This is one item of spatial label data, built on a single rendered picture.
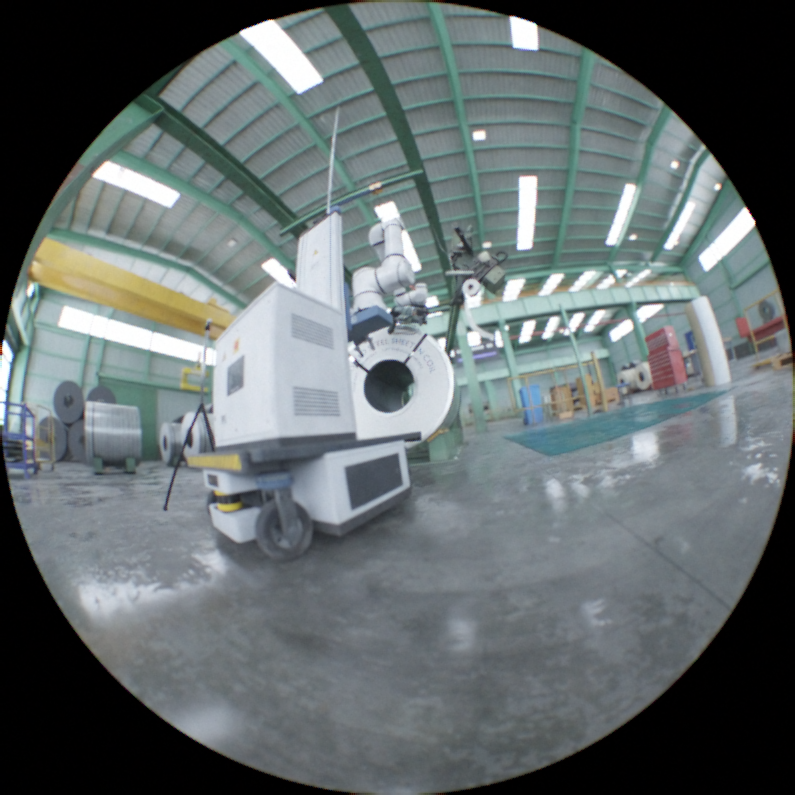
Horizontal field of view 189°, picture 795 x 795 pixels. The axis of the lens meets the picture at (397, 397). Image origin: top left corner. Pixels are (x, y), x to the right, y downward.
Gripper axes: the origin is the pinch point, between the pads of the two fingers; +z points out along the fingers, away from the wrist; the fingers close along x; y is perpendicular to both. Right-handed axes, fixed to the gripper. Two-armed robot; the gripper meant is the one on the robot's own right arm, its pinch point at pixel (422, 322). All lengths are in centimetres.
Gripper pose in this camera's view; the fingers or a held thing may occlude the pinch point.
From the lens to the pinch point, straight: 210.0
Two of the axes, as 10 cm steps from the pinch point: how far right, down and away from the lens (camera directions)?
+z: 0.8, 7.6, 6.5
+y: 8.9, 2.4, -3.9
